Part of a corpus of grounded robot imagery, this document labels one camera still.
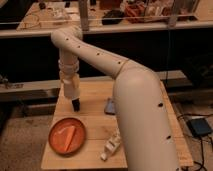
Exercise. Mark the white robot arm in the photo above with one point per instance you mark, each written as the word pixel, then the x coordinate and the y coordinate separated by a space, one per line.
pixel 138 99

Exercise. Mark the black eraser block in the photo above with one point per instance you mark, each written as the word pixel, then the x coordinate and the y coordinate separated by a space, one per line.
pixel 76 104

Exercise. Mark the blue grey stapler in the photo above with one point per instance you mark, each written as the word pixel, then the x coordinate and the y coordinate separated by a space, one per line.
pixel 109 108

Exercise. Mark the orange round plate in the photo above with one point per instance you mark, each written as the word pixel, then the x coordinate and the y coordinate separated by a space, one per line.
pixel 78 140

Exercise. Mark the orange carrot piece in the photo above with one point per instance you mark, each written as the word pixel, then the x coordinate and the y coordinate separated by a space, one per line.
pixel 66 136

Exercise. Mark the black bag on shelf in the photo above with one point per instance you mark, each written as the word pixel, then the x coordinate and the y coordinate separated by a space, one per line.
pixel 112 17

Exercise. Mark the black power adapter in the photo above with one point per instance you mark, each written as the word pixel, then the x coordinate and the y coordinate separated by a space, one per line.
pixel 199 127

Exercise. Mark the metal shelf post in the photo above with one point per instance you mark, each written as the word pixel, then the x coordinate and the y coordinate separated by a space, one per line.
pixel 83 14

